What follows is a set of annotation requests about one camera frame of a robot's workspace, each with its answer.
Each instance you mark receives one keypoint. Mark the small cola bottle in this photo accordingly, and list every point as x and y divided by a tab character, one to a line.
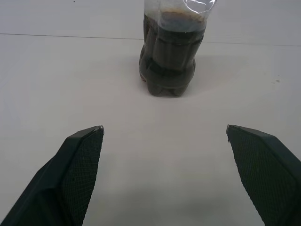
164	70

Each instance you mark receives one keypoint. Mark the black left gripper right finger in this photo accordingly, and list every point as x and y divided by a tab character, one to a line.
265	174

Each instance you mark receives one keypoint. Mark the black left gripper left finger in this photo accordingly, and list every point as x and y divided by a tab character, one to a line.
58	179

